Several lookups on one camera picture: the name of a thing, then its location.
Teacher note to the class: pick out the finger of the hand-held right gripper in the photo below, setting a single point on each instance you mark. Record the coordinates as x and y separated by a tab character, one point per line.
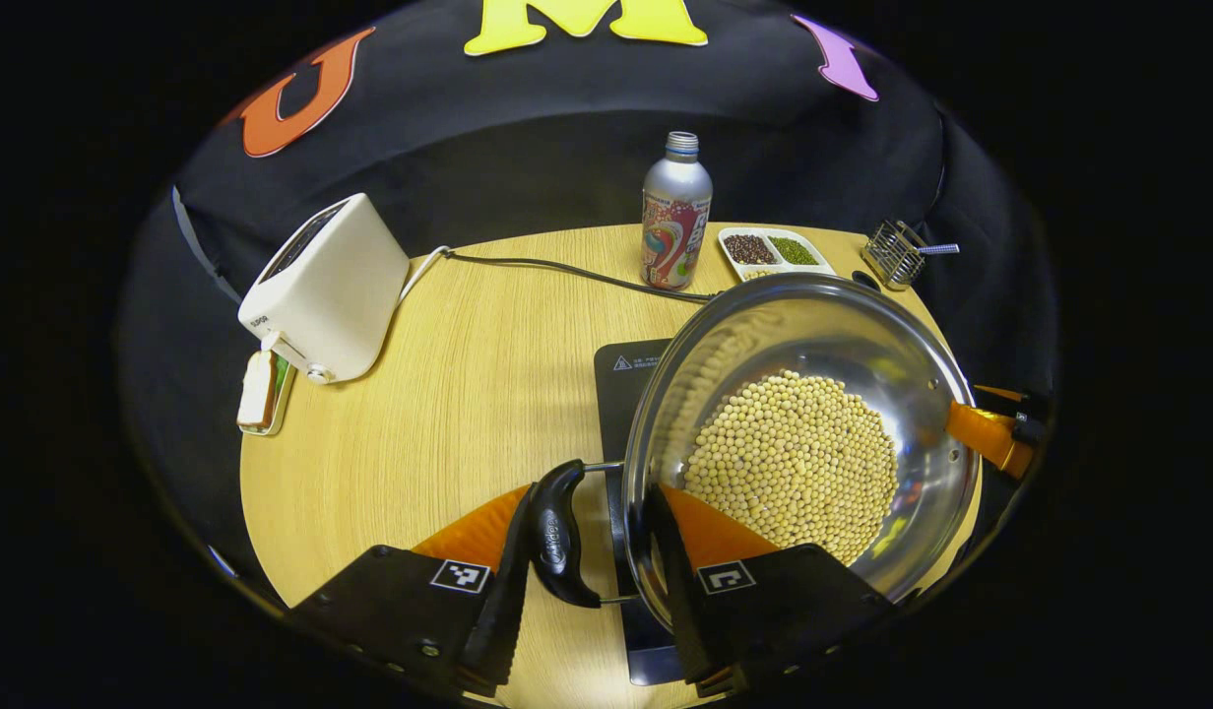
1030	406
981	428

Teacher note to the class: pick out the black induction cooktop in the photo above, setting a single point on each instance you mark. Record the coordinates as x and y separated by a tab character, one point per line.
621	394

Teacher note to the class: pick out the silver drink bottle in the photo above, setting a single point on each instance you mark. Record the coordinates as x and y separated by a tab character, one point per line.
677	197

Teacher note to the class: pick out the white divided tray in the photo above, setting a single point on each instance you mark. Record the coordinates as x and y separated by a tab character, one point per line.
730	268

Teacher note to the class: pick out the sandwich with lettuce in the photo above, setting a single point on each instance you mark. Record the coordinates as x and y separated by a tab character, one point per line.
257	389

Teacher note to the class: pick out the stainless steel pot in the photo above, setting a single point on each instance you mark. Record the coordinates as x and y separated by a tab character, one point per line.
823	325

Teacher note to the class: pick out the pile of red beans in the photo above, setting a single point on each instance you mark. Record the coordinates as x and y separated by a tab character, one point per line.
749	249

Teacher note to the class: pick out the metal spoon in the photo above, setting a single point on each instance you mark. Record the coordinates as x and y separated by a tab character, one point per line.
941	248

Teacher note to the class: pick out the black table grommet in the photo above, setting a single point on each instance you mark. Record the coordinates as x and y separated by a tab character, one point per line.
865	281

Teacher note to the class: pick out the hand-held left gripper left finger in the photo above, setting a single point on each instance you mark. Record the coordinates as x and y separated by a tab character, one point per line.
503	611

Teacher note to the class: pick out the pale green plate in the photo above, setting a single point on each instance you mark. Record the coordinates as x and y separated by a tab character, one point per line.
262	430

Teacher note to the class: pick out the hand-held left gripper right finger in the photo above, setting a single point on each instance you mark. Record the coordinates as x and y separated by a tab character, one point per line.
680	611

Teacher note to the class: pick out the white toaster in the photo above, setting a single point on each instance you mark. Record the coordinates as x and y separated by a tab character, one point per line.
331	286

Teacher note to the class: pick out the pile of green beans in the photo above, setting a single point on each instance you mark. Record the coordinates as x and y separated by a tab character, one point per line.
794	250

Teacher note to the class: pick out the pile of yellow soybeans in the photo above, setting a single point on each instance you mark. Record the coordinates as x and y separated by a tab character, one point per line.
794	453

